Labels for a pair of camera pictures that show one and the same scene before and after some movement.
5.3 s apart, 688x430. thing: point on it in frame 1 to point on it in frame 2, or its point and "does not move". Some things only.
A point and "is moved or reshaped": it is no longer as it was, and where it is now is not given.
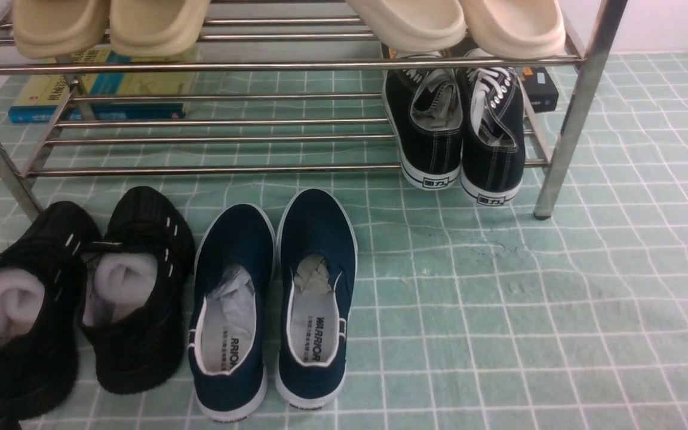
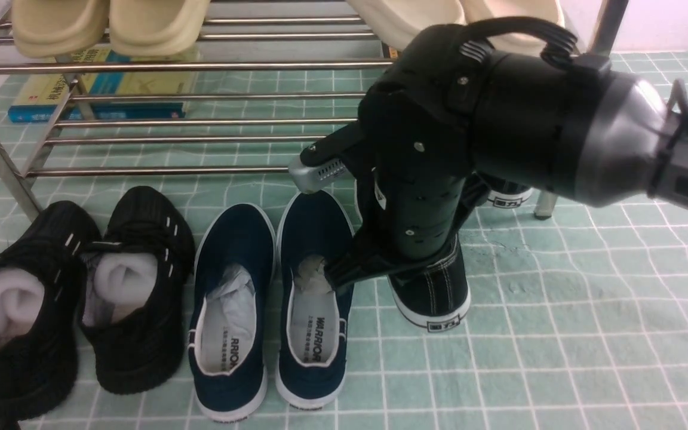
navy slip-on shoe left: x=232 y=315 does not move
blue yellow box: x=106 y=85 does not move
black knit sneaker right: x=135 y=280 does not move
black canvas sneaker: x=424 y=110 is moved or reshaped
